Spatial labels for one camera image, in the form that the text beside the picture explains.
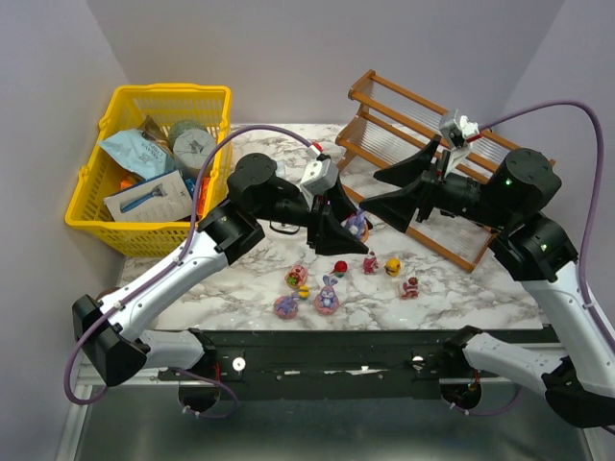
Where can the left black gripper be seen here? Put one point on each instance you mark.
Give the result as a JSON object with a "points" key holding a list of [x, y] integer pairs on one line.
{"points": [[313, 224]]}

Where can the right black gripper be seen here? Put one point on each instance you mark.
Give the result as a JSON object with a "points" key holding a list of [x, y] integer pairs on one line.
{"points": [[428, 190]]}

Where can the purple bunny orange cup toy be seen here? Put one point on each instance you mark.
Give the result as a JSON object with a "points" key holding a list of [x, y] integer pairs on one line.
{"points": [[357, 225]]}

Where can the pink figure toy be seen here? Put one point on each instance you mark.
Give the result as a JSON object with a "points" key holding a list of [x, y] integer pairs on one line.
{"points": [[370, 264]]}

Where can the purple bunny pink base toy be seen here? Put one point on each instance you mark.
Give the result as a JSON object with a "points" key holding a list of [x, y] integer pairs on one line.
{"points": [[326, 301]]}

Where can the purple bunny pink donut toy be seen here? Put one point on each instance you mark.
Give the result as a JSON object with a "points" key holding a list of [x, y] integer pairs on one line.
{"points": [[286, 307]]}

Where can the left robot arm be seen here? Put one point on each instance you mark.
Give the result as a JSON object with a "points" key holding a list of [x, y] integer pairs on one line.
{"points": [[114, 330]]}

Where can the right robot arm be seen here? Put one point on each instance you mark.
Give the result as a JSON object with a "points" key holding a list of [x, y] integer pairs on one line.
{"points": [[537, 252]]}

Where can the wooden tiered shelf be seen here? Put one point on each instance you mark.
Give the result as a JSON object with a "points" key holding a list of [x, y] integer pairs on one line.
{"points": [[391, 124]]}

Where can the red cap toy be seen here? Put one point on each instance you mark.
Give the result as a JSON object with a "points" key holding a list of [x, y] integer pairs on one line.
{"points": [[339, 269]]}

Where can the yellow duck toy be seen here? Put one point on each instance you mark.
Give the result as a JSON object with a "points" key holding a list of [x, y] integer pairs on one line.
{"points": [[392, 267]]}

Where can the small yellow blue toy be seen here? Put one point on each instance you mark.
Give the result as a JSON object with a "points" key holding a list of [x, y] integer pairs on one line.
{"points": [[303, 292]]}

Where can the red white figure toy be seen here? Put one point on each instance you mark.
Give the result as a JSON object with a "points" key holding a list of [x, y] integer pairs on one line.
{"points": [[410, 289]]}

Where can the orange box in basket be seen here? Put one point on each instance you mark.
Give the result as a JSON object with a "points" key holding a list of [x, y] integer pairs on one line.
{"points": [[203, 193]]}

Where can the grey roll in basket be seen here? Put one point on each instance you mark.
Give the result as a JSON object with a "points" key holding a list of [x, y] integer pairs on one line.
{"points": [[191, 149]]}

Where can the yellow plastic basket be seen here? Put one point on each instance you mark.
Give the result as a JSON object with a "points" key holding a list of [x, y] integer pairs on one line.
{"points": [[130, 105]]}

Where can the razor package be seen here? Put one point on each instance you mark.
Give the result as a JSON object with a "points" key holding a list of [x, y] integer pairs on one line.
{"points": [[164, 198]]}

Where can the green round container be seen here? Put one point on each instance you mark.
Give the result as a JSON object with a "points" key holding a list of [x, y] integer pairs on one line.
{"points": [[182, 126]]}

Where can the blue pouch package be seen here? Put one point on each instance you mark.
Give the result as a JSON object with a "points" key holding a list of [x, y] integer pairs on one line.
{"points": [[137, 154]]}

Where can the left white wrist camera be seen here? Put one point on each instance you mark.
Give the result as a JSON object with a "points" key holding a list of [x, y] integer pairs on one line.
{"points": [[320, 174]]}

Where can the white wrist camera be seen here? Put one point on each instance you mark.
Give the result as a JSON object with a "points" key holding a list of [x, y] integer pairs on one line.
{"points": [[459, 132], [320, 174]]}

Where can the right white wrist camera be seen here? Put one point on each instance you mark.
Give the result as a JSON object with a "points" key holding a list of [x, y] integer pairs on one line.
{"points": [[459, 132]]}

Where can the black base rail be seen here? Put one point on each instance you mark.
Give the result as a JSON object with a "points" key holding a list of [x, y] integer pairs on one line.
{"points": [[339, 365]]}

